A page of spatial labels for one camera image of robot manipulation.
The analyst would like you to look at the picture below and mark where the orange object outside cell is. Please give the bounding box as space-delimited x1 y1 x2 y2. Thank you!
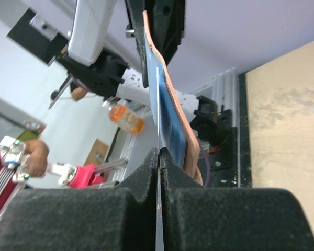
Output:
102 101 144 133

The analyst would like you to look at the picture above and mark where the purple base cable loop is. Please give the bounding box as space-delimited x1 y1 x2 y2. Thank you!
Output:
198 146 212 188

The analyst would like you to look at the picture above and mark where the pink leather card holder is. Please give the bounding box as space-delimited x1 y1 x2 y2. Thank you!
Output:
143 10 203 185

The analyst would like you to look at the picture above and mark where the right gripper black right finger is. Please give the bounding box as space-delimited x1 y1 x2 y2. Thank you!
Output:
159 148 314 250

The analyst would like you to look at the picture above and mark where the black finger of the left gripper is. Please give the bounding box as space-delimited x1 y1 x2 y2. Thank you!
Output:
125 0 149 88

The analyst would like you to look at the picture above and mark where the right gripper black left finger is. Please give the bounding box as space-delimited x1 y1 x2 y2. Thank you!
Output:
0 149 158 250

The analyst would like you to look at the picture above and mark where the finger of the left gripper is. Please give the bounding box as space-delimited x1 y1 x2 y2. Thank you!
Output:
145 0 186 64

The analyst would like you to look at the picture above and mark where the pink clamp outside cell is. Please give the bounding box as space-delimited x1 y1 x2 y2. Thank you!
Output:
46 158 129 189

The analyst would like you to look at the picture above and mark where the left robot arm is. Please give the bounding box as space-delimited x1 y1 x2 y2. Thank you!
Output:
58 1 185 98

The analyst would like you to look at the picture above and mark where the white card from holder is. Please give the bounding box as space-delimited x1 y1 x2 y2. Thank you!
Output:
155 67 164 251

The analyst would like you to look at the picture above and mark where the operator hand outside cell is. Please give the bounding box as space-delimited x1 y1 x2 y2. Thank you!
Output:
25 140 49 178

